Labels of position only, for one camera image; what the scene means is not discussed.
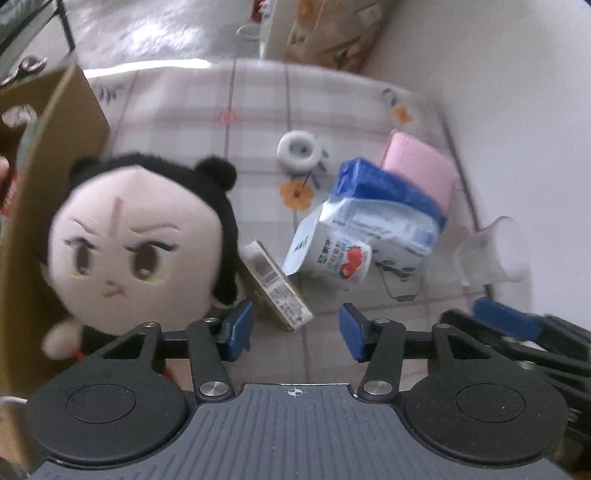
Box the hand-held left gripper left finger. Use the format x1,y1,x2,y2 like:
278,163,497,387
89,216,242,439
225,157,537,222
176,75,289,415
95,301,254,402

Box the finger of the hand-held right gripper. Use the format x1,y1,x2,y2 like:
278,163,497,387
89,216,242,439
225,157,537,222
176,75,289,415
472,296,591,352
438,309,591,370

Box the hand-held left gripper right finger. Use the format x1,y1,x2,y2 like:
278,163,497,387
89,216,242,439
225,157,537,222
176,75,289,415
338,302,497,401

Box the clear plastic cup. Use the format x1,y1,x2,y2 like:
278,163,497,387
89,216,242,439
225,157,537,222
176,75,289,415
455,216,532,287

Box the black-haired plush doll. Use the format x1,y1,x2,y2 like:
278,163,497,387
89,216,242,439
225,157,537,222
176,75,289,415
41,154,243,361

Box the blue tissue packet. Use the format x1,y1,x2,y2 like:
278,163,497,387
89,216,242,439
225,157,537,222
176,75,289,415
321,157,448,257

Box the pink sponge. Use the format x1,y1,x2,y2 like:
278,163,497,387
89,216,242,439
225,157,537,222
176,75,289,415
381,131,458,210

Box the red toothpaste tube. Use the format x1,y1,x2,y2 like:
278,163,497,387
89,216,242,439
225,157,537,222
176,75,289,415
0,178,21,217

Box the brown cardboard box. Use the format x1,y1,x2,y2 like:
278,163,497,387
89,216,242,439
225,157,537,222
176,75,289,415
0,65,112,402

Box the beige small box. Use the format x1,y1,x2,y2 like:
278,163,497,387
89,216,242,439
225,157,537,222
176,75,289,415
240,239,315,332

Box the yogurt cup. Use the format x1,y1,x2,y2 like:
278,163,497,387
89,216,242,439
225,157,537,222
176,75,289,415
281,215,372,283

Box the white tape roll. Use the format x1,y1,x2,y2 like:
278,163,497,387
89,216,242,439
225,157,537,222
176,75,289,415
277,130,322,171

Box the plaid tablecloth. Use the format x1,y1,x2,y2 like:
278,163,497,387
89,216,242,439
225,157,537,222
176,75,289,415
85,58,591,398

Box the brown slipper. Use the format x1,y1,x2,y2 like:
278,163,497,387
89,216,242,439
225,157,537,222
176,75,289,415
0,55,47,86

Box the folding bed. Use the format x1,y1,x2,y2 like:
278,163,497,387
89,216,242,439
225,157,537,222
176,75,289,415
0,0,77,79

